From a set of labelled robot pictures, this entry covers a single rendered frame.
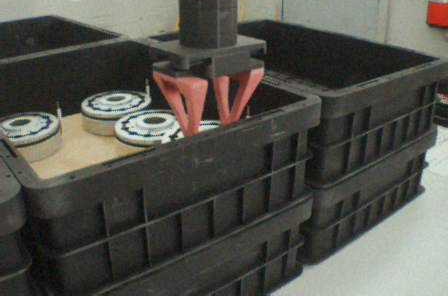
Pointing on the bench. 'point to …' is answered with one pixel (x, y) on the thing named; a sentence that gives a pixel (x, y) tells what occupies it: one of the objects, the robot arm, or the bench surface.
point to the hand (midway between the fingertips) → (209, 128)
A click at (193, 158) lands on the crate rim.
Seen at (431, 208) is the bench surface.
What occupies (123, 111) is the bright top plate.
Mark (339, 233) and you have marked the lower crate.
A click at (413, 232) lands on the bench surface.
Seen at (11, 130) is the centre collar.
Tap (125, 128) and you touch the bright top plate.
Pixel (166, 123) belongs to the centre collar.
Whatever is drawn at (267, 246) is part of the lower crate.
